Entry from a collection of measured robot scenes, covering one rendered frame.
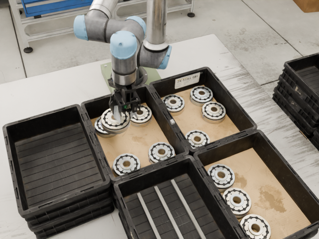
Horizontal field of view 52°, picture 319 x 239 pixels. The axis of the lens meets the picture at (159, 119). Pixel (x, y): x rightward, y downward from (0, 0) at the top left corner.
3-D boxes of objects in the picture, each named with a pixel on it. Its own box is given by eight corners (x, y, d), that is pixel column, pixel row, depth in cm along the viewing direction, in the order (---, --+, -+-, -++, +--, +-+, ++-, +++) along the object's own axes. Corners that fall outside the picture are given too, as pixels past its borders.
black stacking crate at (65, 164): (11, 143, 134) (2, 126, 125) (83, 122, 143) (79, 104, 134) (30, 231, 111) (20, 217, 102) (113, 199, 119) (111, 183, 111)
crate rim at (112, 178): (79, 106, 135) (79, 102, 134) (147, 87, 144) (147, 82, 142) (112, 186, 112) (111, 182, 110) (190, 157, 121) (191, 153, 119)
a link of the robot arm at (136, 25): (113, 11, 105) (103, 29, 98) (148, 15, 104) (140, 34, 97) (115, 32, 111) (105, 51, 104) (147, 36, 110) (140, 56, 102)
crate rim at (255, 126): (147, 87, 144) (147, 82, 142) (207, 69, 153) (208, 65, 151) (190, 157, 121) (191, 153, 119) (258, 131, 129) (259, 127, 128)
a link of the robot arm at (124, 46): (140, 30, 95) (133, 47, 90) (140, 60, 104) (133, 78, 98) (114, 25, 96) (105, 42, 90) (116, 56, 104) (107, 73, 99)
